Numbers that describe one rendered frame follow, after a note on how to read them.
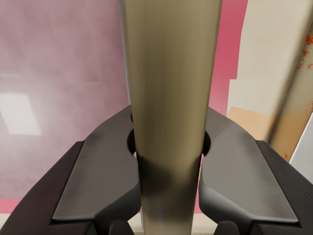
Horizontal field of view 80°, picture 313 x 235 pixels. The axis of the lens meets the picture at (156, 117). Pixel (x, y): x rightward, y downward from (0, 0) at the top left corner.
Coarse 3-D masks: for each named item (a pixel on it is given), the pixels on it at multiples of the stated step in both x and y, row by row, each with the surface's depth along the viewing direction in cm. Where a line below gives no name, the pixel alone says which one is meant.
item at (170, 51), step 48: (144, 0) 5; (192, 0) 5; (144, 48) 6; (192, 48) 6; (144, 96) 6; (192, 96) 6; (144, 144) 8; (192, 144) 8; (144, 192) 9; (192, 192) 9
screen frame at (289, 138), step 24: (312, 24) 14; (312, 48) 14; (312, 72) 14; (288, 96) 17; (312, 96) 14; (288, 120) 17; (312, 120) 15; (288, 144) 17; (312, 144) 16; (312, 168) 17
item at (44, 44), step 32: (0, 0) 14; (32, 0) 14; (64, 0) 14; (96, 0) 14; (224, 0) 14; (0, 32) 15; (32, 32) 15; (64, 32) 15; (96, 32) 15; (224, 32) 15; (0, 64) 16; (32, 64) 16; (64, 64) 16; (96, 64) 16; (224, 64) 16
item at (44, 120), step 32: (0, 96) 18; (32, 96) 18; (64, 96) 18; (96, 96) 18; (224, 96) 18; (0, 128) 20; (32, 128) 20; (64, 128) 20; (0, 160) 23; (32, 160) 22; (0, 192) 26
